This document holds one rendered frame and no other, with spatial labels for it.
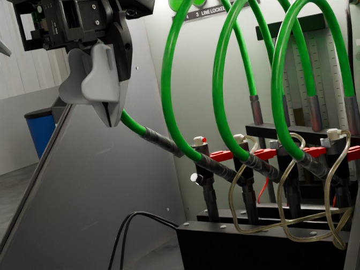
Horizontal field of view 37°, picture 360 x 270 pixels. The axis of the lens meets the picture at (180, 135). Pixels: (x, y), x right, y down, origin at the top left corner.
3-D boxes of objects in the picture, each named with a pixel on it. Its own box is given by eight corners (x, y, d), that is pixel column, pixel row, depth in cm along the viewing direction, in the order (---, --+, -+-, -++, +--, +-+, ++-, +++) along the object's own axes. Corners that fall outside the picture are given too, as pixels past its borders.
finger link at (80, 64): (62, 139, 58) (41, 54, 57) (101, 125, 63) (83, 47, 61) (81, 137, 56) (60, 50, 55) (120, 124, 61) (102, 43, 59)
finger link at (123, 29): (98, 85, 59) (80, 5, 57) (109, 82, 60) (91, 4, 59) (128, 80, 56) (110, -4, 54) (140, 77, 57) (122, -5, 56)
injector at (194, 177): (204, 267, 93) (180, 150, 90) (220, 254, 97) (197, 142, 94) (217, 268, 92) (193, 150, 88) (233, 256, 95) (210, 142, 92)
